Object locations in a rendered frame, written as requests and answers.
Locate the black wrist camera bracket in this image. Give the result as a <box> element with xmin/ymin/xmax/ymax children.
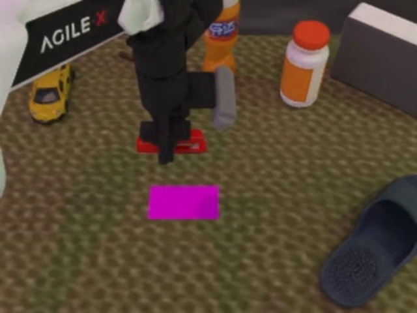
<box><xmin>186</xmin><ymin>70</ymin><xmax>217</xmax><ymax>110</ymax></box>

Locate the orange soda bottle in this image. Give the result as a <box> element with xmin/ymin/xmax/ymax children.
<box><xmin>201</xmin><ymin>0</ymin><xmax>241</xmax><ymax>74</ymax></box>

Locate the red stapler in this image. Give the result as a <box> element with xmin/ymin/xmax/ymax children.
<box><xmin>136</xmin><ymin>128</ymin><xmax>209</xmax><ymax>154</ymax></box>

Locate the dark blue slipper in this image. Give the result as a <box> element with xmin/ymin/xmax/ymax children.
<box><xmin>319</xmin><ymin>175</ymin><xmax>417</xmax><ymax>308</ymax></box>

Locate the magenta rectangular card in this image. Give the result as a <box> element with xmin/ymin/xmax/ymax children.
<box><xmin>147</xmin><ymin>185</ymin><xmax>221</xmax><ymax>221</ymax></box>

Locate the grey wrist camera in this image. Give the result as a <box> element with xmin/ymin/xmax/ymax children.
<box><xmin>212</xmin><ymin>66</ymin><xmax>237</xmax><ymax>130</ymax></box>

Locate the white pill bottle orange cap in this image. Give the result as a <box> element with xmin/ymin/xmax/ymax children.
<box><xmin>279</xmin><ymin>20</ymin><xmax>331</xmax><ymax>108</ymax></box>

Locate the yellow toy car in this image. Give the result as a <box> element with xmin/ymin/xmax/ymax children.
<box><xmin>28</xmin><ymin>63</ymin><xmax>73</xmax><ymax>124</ymax></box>

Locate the grey box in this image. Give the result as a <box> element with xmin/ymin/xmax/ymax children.
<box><xmin>330</xmin><ymin>2</ymin><xmax>417</xmax><ymax>120</ymax></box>

